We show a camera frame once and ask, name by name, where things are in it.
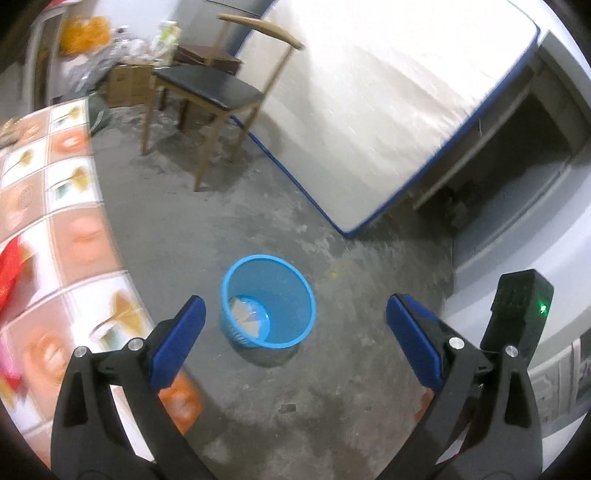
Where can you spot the green white carton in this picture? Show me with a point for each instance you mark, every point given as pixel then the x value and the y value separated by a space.
pixel 168 37

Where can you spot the cardboard box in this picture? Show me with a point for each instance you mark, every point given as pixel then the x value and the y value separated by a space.
pixel 129 85

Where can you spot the grey bed frame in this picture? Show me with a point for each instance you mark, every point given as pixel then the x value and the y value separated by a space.
pixel 531 161

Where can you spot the crumpled paper scraps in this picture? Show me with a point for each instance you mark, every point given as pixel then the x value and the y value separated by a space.
pixel 244 316

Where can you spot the silver plastic bag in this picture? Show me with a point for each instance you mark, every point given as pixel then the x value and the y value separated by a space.
pixel 92 69

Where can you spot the wooden chair with black seat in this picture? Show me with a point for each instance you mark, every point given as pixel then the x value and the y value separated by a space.
pixel 207 87

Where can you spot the table with patterned tablecloth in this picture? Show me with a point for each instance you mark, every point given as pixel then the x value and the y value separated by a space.
pixel 60 221

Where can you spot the pink packet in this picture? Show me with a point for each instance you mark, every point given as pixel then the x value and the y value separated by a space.
pixel 9 374

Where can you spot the white mattress with blue edge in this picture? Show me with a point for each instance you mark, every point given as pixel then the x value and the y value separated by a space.
pixel 369 115

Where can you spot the orange plastic bag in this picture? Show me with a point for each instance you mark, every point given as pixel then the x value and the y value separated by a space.
pixel 85 34

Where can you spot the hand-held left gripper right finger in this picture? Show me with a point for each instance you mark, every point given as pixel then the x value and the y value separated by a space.
pixel 415 344

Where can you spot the red snack packet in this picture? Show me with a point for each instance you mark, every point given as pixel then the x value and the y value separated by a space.
pixel 9 277

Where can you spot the dark green bag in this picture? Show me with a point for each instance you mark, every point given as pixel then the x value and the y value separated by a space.
pixel 98 115

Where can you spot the blue plastic waste basket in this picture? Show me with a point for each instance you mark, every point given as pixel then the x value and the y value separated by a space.
pixel 281 286

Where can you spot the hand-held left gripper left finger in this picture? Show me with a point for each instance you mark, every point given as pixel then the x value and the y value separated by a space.
pixel 178 344

